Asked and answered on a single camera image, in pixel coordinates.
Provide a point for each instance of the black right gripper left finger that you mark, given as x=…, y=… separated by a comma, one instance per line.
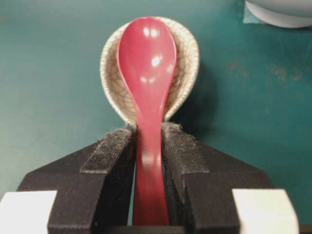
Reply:
x=82, y=193

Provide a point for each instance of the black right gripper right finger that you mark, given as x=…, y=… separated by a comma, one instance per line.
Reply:
x=210, y=192

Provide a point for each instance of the red plastic spoon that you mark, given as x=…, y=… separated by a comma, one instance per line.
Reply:
x=146, y=57

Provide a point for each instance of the beige crackle spoon rest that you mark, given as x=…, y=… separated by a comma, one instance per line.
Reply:
x=186, y=71

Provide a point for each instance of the white round bowl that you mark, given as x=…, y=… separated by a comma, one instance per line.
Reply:
x=282, y=13

